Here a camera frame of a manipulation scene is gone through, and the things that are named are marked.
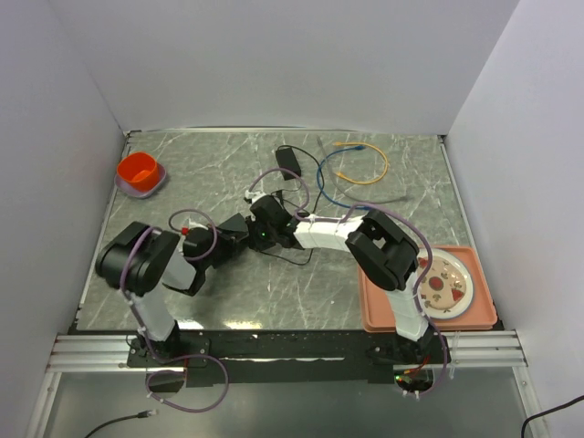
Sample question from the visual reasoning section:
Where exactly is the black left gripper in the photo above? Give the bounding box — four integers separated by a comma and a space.
200, 224, 249, 271

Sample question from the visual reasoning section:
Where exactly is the yellow ethernet cable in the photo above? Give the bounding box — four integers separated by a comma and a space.
332, 141, 390, 185

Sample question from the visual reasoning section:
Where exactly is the blue ethernet cable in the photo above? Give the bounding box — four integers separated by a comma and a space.
316, 144, 369, 212

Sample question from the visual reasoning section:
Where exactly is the black network switch box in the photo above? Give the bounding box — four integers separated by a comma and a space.
217, 214, 249, 242

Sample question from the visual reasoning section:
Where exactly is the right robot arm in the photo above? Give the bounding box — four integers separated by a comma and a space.
245, 192, 449, 364

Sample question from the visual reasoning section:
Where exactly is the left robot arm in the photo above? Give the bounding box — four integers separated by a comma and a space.
95, 222, 247, 367

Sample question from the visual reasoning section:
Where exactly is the lilac plastic dish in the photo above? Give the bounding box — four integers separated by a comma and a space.
113, 166, 167, 200

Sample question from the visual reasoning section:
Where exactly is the orange plastic cup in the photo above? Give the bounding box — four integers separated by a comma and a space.
117, 151, 160, 192

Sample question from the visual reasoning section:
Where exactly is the pink plastic tray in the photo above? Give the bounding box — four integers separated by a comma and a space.
358, 245, 498, 333

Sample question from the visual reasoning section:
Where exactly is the patterned ceramic plate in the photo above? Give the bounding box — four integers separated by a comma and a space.
418, 248, 475, 320

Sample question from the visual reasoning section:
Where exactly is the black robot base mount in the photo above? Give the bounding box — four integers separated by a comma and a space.
127, 329, 451, 387

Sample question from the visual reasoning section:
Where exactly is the aluminium frame rail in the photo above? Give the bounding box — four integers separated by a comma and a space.
47, 331, 527, 372

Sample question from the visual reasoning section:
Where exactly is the black cable with plug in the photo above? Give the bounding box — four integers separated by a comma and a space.
80, 409, 159, 438

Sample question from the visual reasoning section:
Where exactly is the black cable at corner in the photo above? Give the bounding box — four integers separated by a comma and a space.
521, 395, 584, 438

